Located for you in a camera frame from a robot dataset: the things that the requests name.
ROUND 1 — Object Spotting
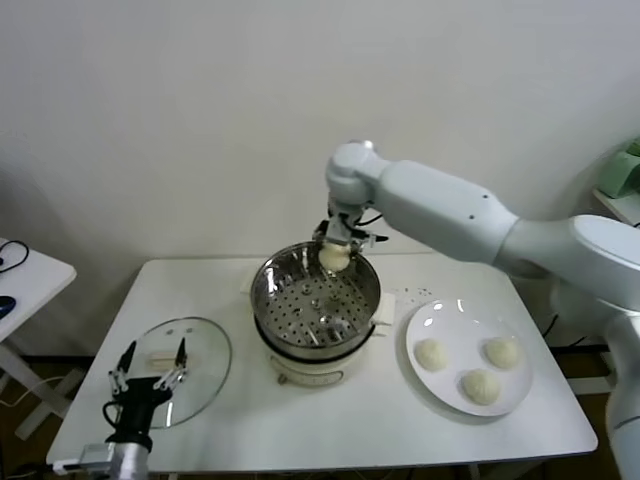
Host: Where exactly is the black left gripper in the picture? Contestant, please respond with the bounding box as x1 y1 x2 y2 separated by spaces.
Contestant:
108 337 189 441

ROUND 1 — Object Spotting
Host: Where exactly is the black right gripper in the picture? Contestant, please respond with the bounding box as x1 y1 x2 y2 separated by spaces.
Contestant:
313 199 369 254

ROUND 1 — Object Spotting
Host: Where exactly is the white steamed baozi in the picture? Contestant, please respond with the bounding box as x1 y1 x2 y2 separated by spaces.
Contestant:
318 241 352 272
459 368 502 405
413 338 450 372
483 336 522 370

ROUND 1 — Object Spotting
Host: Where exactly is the steel perforated steamer basket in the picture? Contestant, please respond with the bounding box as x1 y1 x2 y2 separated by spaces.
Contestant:
239 241 400 357

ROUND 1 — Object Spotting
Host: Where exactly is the round glass pot lid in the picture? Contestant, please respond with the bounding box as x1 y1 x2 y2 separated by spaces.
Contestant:
112 315 234 430

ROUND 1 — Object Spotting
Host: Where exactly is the white electric cooker pot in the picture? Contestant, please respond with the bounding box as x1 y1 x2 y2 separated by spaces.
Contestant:
253 314 392 387

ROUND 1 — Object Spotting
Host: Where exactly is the large white plate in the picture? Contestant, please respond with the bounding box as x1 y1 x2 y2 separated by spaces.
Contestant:
404 298 534 417

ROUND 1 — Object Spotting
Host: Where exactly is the pale green appliance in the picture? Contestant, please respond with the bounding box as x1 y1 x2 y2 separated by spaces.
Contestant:
597 142 640 199

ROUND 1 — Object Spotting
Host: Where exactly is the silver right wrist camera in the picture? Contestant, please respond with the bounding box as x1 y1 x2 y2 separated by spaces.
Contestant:
328 213 353 243

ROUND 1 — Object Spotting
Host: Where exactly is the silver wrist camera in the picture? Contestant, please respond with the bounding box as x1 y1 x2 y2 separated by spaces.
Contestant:
328 213 353 243
79 442 119 469

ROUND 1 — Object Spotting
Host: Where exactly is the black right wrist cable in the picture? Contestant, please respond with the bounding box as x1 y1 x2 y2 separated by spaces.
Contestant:
355 210 390 245

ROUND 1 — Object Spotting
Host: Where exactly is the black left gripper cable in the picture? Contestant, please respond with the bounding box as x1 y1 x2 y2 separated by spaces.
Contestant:
102 399 124 436

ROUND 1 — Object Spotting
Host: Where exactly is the white floor cable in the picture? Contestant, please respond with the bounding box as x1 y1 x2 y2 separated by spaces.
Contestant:
0 377 67 409

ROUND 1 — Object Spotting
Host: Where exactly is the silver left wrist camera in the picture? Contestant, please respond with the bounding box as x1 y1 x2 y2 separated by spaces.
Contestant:
79 442 119 469

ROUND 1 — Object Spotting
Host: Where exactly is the thin black looped cable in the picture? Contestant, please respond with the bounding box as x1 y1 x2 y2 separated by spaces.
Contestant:
0 240 30 274

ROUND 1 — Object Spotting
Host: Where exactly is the black power cable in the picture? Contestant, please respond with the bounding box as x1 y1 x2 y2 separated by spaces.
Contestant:
545 310 609 351

